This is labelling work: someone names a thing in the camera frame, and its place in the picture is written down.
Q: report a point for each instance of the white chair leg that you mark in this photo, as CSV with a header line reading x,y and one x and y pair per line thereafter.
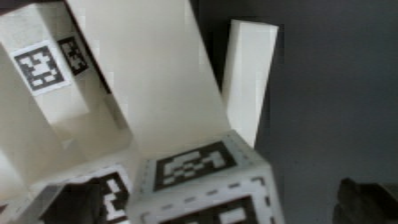
x,y
206,185
116,183

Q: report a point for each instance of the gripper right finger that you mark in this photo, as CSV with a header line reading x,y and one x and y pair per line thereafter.
x,y
366,203

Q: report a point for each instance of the white chair back frame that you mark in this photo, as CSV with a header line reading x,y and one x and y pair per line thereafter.
x,y
107,88

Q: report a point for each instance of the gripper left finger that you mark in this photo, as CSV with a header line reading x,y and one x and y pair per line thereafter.
x,y
66,205

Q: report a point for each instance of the white U-shaped obstacle frame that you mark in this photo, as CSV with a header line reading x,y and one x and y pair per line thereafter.
x,y
252,38

